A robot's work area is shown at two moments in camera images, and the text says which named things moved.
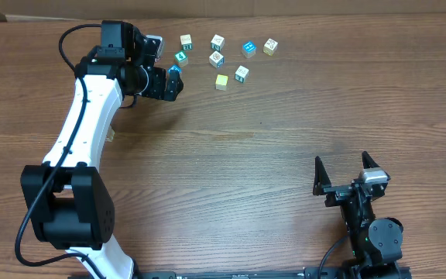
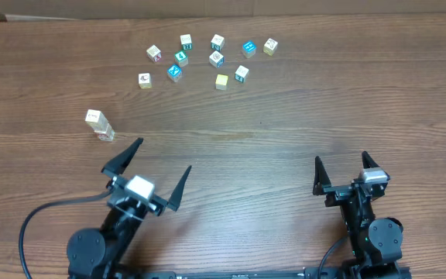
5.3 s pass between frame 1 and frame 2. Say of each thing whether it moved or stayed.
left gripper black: moved
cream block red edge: stayed
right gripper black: stayed
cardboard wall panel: stayed
